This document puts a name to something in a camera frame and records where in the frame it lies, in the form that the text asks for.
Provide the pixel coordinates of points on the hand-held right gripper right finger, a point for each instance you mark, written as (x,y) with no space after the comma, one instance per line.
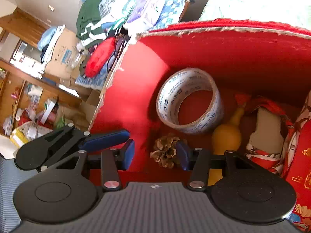
(182,156)

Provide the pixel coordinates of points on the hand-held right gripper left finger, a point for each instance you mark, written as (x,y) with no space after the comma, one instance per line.
(128,155)

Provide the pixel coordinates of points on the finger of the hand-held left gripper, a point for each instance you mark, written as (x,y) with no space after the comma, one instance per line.
(104,139)

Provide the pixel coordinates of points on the brown pine cone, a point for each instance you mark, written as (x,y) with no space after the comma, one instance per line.
(165,150)

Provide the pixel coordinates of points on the yellow wooden gourd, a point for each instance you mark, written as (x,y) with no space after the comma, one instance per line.
(226,138)

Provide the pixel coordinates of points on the clear packing tape roll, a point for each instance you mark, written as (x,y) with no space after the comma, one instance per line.
(167,102)

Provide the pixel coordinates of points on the red cardboard box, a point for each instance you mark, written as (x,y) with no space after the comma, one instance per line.
(136,89)

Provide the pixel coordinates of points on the red gift box gold print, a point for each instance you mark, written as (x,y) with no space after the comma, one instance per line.
(301,170)

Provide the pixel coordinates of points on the white red patterned packet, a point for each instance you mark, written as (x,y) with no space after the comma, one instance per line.
(300,123)

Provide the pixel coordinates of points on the pile of papers and packets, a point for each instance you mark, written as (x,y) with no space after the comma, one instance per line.
(34,126)

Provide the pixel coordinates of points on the blue patterned cloth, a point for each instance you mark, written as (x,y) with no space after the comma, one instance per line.
(92,82)

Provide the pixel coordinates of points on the wooden cabinet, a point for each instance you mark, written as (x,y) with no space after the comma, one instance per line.
(9,87)

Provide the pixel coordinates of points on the red pouch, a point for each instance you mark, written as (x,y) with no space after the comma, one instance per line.
(99,58)

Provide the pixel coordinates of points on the brown cardboard carton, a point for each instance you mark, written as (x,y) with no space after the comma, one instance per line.
(63,53)

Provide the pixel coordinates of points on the light blue garment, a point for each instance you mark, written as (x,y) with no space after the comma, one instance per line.
(48,37)

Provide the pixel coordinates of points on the green striped sweater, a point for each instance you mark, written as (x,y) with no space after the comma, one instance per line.
(90,17)

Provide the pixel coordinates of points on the pile of patterned clothes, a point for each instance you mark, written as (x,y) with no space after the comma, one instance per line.
(114,7)

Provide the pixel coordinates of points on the purple packet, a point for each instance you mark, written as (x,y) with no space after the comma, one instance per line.
(145,9)

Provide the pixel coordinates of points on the blue floral packet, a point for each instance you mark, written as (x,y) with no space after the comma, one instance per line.
(170,12)

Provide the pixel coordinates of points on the pale green pillow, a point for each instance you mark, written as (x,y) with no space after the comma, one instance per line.
(255,2)

